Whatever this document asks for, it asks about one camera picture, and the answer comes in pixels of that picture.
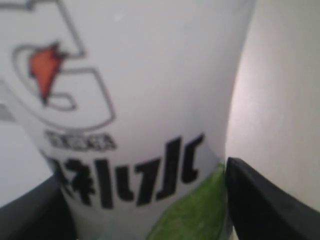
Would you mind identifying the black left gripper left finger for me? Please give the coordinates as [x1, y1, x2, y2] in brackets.
[0, 176, 78, 240]

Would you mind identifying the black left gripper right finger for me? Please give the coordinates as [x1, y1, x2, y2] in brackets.
[225, 157, 320, 240]

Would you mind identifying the clear plastic drink bottle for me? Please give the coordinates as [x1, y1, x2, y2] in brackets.
[0, 0, 256, 240]

